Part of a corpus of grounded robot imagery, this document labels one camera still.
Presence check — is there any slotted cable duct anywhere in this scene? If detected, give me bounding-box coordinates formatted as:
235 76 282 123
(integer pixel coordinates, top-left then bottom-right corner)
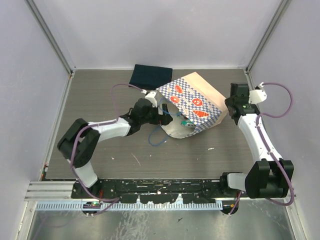
35 200 223 211

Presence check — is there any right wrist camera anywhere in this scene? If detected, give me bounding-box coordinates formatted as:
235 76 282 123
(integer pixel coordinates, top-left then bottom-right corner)
248 82 267 105

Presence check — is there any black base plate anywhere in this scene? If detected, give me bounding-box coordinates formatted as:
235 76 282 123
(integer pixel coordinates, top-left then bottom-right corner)
71 178 248 205

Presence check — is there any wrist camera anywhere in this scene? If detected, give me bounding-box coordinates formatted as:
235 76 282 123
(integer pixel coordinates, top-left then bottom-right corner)
141 89 158 108
248 82 267 105

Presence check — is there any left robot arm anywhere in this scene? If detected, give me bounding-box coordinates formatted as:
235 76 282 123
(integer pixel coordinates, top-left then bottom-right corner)
57 98 173 198

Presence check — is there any dark folded cloth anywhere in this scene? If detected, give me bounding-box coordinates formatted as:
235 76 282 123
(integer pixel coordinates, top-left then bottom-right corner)
129 64 173 90

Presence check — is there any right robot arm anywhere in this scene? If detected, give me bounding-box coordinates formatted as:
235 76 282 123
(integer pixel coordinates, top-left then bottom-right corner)
219 82 294 200

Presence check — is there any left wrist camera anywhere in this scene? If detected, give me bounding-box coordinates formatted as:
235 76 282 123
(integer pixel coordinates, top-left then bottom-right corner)
141 89 158 108

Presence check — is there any checkered paper bag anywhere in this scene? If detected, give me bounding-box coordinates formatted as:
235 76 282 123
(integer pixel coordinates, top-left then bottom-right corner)
156 72 228 139

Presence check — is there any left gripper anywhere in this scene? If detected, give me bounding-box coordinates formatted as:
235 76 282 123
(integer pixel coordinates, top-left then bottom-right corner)
139 103 172 125

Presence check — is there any green snack packet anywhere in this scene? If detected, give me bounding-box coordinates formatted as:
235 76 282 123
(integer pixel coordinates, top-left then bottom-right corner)
181 119 196 128

